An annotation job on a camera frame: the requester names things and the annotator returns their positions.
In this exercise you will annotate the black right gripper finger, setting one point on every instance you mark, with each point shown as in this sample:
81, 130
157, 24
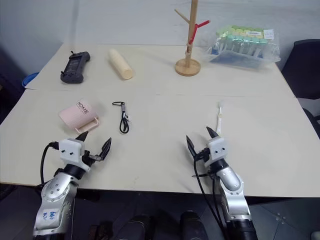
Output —
212, 133
192, 147

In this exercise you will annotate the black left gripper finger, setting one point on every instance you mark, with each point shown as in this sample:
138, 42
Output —
82, 137
106, 148

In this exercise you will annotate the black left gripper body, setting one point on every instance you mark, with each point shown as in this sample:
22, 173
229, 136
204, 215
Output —
90, 158

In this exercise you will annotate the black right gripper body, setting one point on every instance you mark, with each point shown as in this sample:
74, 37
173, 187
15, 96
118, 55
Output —
204, 155

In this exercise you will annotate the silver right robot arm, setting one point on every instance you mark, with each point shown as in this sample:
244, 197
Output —
232, 186

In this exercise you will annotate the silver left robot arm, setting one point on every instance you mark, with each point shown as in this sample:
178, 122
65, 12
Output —
55, 192

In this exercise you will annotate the white toothbrush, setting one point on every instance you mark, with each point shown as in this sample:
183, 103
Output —
219, 122

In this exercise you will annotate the pink ribbed HOME cup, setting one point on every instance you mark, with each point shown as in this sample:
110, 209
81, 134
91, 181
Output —
77, 115

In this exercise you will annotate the black handheld controller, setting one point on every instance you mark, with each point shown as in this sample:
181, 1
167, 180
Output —
75, 67

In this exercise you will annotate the wooden branch stand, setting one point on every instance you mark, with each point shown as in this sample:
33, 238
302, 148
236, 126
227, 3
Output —
187, 66

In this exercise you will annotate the dark rounded shape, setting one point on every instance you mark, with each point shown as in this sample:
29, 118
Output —
136, 227
192, 226

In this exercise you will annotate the blue round object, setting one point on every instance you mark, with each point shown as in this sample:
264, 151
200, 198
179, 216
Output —
27, 80

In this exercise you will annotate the cream cylindrical roll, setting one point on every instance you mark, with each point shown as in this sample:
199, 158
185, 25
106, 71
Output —
120, 63

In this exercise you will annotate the clear bag of capped tubes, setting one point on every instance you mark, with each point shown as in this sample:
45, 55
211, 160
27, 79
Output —
240, 47

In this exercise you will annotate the red clip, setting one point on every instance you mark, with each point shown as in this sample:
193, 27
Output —
202, 24

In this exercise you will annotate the black chair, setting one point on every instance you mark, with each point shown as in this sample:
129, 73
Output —
306, 67

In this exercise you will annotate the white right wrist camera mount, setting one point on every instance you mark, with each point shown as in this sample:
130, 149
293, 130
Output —
218, 148

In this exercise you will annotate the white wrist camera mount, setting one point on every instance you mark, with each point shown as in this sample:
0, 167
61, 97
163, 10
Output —
71, 150
218, 148

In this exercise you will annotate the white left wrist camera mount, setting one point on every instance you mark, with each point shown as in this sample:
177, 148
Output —
71, 150

